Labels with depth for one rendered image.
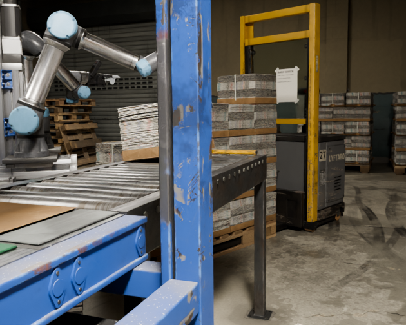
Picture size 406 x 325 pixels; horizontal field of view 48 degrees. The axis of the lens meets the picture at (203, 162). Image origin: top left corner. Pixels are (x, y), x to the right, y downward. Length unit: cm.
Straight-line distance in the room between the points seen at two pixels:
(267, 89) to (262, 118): 23
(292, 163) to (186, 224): 330
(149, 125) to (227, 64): 798
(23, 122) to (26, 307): 137
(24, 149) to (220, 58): 805
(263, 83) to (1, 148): 200
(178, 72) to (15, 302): 45
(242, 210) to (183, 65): 265
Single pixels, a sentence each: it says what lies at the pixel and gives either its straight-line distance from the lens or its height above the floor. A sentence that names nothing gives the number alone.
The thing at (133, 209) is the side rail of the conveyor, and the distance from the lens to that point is 102.
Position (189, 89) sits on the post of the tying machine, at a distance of 82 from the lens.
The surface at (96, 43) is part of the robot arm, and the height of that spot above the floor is 132.
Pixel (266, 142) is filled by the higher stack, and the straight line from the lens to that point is 359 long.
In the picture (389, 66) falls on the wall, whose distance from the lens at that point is 941.
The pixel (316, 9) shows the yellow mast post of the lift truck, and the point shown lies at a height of 179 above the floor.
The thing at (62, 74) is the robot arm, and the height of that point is 123.
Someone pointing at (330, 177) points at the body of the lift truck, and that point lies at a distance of 420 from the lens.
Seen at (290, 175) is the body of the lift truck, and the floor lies 44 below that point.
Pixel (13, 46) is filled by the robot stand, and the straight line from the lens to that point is 245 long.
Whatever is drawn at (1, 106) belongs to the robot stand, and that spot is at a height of 104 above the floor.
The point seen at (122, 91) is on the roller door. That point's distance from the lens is 1081.
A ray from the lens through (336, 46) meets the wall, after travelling 939.
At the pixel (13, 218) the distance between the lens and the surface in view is 100.
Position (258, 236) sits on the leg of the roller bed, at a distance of 227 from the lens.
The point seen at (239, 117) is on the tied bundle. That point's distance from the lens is 332.
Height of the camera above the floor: 101
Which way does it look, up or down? 6 degrees down
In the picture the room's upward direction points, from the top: 1 degrees counter-clockwise
